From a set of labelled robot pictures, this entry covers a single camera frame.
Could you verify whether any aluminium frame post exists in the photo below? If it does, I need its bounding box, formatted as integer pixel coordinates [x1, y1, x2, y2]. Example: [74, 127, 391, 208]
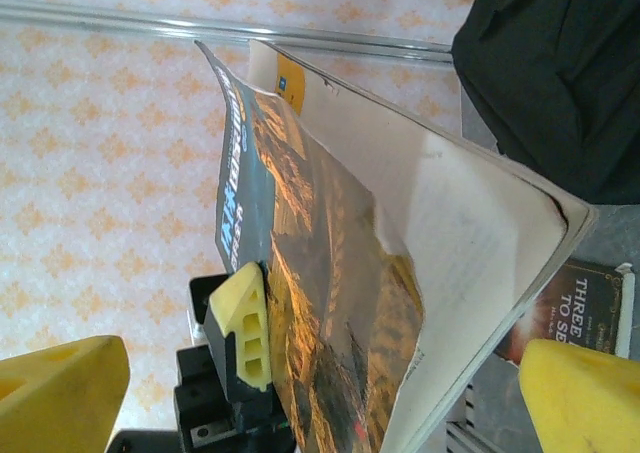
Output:
[0, 0, 456, 65]

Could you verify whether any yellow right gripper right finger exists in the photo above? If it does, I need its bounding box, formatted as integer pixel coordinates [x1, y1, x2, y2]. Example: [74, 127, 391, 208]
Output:
[519, 337, 640, 453]

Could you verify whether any black backpack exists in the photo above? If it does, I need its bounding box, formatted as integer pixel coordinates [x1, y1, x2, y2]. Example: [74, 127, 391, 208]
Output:
[452, 0, 640, 205]

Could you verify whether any aluminium table side rail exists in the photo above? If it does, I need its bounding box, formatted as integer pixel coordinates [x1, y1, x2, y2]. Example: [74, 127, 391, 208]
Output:
[444, 372, 529, 453]

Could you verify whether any Three Days To See book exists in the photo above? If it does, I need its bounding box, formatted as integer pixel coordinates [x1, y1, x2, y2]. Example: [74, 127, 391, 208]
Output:
[492, 260, 640, 374]

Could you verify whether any yellow landscape cover book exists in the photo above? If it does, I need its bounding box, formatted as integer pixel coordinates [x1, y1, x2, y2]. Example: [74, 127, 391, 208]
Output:
[194, 40, 599, 453]

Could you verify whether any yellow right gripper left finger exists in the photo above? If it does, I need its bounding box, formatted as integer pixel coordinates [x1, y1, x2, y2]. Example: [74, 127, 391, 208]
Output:
[0, 335, 131, 453]

